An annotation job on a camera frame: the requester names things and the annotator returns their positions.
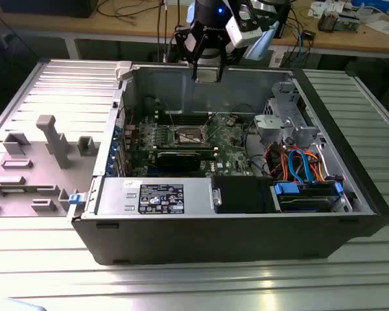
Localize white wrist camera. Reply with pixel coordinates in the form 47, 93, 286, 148
226, 12, 264, 49

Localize orange wire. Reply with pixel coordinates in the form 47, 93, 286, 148
298, 147, 327, 182

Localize white paper sheets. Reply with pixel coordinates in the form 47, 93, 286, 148
364, 18, 389, 36

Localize RAM slot white clips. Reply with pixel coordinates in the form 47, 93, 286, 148
156, 117, 213, 122
156, 111, 214, 117

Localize metal socket cover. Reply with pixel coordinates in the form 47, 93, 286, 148
200, 122, 215, 145

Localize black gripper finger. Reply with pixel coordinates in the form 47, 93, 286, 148
215, 30, 244, 82
174, 25, 199, 82

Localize silver disk bay cage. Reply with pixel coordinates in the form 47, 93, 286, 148
252, 80, 327, 153

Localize green motherboard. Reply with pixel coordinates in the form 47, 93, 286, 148
123, 109, 266, 178

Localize black PC case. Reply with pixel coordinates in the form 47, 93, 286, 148
66, 60, 389, 267

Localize black graphics card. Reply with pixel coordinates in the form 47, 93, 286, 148
155, 149, 202, 174

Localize wooden desk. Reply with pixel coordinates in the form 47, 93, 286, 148
0, 0, 389, 61

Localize silver power supply unit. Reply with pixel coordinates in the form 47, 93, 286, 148
97, 177, 215, 216

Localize black computer box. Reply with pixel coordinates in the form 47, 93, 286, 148
0, 0, 100, 19

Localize CPU socket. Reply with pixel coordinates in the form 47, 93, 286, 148
170, 124, 212, 146

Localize hard disk blue carrier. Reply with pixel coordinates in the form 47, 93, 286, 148
272, 181, 344, 213

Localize blue wire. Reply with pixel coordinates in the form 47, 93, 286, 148
287, 149, 316, 184

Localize metal heatsink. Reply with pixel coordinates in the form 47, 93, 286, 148
317, 8, 340, 33

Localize grey parts rack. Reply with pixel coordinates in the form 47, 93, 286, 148
0, 115, 101, 218

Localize black drive cover box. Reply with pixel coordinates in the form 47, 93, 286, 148
212, 176, 275, 214

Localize black upright box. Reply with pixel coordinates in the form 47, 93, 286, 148
276, 3, 291, 40

